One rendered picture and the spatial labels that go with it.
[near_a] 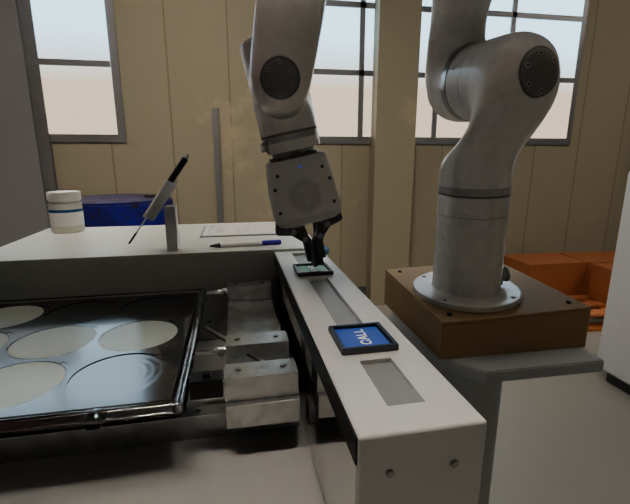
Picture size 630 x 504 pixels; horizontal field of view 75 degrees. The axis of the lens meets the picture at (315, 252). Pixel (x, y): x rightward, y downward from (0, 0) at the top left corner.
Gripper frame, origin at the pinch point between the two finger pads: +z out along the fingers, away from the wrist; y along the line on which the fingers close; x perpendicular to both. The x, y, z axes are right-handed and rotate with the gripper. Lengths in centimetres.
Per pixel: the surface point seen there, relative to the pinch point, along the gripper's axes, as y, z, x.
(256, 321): -11.7, 8.9, 0.3
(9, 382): -38.2, 1.2, -16.3
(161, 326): -24.7, 4.1, -3.6
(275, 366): -10.1, 6.4, -20.0
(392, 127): 107, -13, 228
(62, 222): -50, -11, 41
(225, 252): -14.5, -0.2, 15.0
